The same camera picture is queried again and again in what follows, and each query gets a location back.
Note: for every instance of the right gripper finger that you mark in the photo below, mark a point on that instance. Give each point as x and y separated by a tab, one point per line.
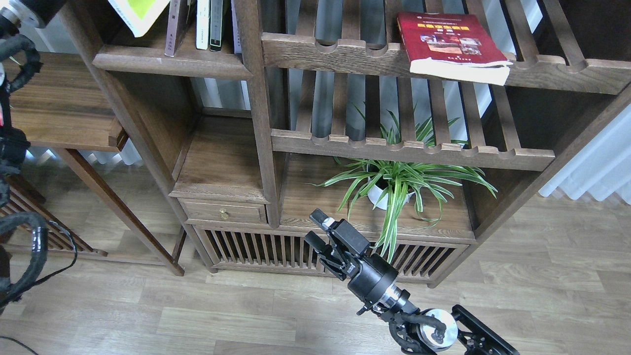
319	246
325	222

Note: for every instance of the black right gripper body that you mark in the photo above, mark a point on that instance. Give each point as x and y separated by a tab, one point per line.
372	279

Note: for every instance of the maroon book white characters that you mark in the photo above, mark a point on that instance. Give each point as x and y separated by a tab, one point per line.
180	17

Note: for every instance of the yellow green book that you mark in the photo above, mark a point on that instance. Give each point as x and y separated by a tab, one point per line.
139	15

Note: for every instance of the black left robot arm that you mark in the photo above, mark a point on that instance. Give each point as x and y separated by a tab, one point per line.
13	142

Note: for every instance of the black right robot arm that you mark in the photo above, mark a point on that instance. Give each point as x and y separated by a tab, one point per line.
427	332

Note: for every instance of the red book on shelf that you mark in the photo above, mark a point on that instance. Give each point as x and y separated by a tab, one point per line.
452	46

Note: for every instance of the white plant pot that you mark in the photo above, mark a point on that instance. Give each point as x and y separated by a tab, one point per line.
387	195

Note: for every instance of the spider plant green leaves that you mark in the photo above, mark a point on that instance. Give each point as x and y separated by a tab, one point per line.
420	177

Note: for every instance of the dark wooden bookshelf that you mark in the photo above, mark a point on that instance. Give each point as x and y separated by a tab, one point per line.
238	143

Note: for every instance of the pale upright book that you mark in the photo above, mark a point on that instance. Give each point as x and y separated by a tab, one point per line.
238	49

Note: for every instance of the white upright book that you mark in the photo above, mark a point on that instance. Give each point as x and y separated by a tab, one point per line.
203	24

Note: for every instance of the wooden side table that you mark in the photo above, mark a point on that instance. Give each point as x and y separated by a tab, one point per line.
63	108

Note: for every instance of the white curtain right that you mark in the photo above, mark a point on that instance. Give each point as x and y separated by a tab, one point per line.
602	168

